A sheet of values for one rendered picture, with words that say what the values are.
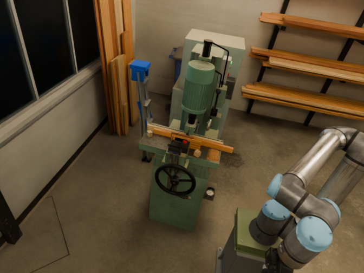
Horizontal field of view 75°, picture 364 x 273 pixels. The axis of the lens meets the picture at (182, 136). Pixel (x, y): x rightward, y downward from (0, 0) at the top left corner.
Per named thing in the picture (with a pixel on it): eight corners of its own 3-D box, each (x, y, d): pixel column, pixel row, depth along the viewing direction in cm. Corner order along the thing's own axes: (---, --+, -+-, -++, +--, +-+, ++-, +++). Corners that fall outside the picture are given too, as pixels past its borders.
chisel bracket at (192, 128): (183, 135, 173) (184, 125, 168) (187, 124, 184) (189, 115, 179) (193, 137, 172) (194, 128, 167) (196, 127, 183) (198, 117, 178)
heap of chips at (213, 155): (206, 158, 168) (206, 156, 166) (208, 148, 178) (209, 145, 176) (218, 162, 167) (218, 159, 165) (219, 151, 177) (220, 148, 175)
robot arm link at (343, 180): (284, 230, 150) (357, 127, 119) (311, 251, 141) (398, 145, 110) (275, 241, 138) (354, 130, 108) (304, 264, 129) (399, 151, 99)
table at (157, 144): (132, 156, 169) (132, 150, 165) (148, 133, 193) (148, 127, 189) (215, 179, 162) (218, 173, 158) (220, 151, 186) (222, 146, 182)
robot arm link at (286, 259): (313, 268, 71) (282, 258, 72) (305, 274, 74) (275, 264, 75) (308, 240, 78) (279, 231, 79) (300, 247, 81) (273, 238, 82)
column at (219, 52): (177, 135, 203) (190, 50, 160) (183, 121, 221) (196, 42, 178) (203, 141, 201) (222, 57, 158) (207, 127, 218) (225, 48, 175)
